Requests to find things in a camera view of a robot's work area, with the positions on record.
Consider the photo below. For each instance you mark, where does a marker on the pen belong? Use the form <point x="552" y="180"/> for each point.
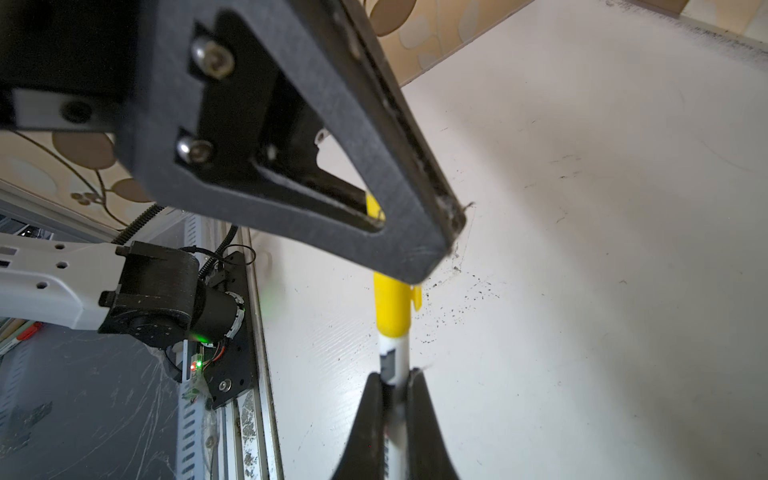
<point x="394" y="373"/>

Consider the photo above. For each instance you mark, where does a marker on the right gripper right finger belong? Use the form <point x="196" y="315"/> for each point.
<point x="428" y="457"/>

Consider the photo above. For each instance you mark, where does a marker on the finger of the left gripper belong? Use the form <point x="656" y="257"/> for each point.
<point x="285" y="117"/>

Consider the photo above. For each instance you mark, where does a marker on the yellow pen cap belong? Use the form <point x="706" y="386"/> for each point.
<point x="394" y="303"/>

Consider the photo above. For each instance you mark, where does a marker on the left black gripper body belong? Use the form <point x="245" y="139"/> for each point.
<point x="66" y="65"/>

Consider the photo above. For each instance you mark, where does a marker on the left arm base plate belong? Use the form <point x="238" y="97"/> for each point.
<point x="231" y="336"/>

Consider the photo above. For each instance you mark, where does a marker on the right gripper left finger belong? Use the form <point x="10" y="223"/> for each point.
<point x="363" y="456"/>

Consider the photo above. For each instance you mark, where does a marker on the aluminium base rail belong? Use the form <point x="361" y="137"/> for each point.
<point x="227" y="427"/>

